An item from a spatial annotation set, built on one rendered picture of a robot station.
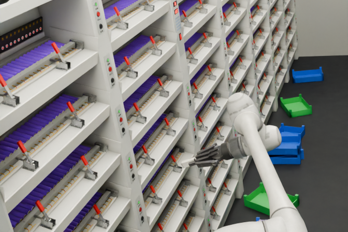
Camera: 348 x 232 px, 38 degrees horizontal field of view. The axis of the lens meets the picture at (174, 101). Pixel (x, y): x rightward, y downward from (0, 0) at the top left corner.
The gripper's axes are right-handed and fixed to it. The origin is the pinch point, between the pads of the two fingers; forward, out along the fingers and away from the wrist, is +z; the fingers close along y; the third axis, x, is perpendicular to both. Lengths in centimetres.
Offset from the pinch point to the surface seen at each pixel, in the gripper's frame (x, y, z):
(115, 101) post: 50, -16, 3
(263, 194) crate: -117, 88, 11
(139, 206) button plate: 6.8, -25.9, 16.3
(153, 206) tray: -8.6, -11.4, 20.9
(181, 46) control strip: 29, 51, -5
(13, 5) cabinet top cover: 104, -44, -5
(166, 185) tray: -12.9, 5.1, 19.1
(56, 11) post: 87, -9, 5
